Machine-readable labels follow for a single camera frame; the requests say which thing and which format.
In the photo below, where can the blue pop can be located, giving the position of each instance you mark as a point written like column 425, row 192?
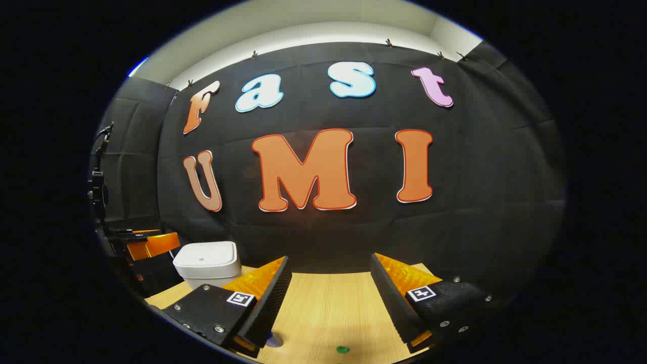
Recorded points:
column 275, row 342

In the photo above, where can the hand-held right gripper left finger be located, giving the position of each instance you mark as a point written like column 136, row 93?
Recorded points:
column 268, row 308

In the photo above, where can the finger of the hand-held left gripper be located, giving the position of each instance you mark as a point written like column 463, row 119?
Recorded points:
column 154, row 247

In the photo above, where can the wooden desktop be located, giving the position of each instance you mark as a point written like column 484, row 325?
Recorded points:
column 328, row 313

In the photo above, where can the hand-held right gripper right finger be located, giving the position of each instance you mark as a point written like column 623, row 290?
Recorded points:
column 391, row 303

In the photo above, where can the white desktop garbage bin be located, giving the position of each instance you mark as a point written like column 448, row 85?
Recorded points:
column 207, row 263

